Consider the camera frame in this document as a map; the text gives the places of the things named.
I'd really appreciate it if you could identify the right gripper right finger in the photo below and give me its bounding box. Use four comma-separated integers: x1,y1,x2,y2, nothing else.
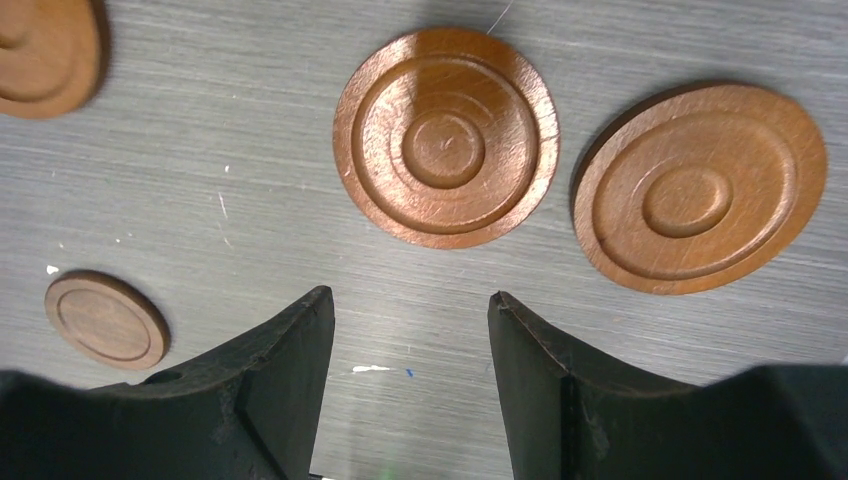
488,292,847,479

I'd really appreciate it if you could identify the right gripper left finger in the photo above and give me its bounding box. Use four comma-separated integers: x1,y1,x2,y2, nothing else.
1,286,335,479

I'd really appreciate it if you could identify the brown wooden coaster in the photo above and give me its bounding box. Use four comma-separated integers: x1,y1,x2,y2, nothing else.
332,27,560,249
1,1,111,119
571,80,828,295

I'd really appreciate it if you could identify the dark walnut coaster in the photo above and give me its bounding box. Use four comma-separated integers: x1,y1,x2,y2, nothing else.
44,270,171,370

